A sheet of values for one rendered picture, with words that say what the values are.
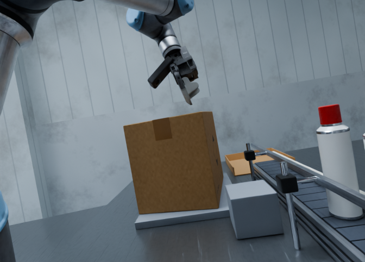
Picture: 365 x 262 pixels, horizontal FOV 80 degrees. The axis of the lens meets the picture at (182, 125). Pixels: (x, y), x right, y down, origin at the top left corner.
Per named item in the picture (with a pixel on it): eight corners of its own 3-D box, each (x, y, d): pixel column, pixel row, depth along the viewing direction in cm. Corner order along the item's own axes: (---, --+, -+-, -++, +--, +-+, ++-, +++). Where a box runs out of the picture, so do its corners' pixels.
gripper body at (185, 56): (197, 68, 71) (183, 40, 75) (172, 79, 71) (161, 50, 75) (199, 80, 78) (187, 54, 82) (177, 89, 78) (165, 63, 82)
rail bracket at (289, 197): (334, 248, 39) (319, 158, 39) (293, 253, 40) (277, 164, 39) (323, 238, 42) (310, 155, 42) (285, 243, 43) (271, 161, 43)
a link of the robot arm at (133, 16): (147, -9, 65) (170, 9, 74) (123, 7, 72) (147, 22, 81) (148, 15, 64) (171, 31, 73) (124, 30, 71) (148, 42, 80)
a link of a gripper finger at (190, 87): (203, 94, 68) (193, 71, 71) (186, 101, 68) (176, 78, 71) (204, 98, 71) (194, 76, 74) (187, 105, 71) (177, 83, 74)
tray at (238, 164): (296, 167, 91) (295, 157, 91) (234, 176, 93) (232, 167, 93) (272, 154, 121) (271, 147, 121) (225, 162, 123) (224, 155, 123)
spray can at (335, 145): (371, 218, 38) (352, 101, 37) (340, 222, 38) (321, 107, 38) (350, 206, 43) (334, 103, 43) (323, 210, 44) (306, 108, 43)
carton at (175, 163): (218, 209, 59) (201, 111, 59) (138, 214, 65) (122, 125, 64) (223, 176, 89) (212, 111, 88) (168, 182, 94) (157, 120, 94)
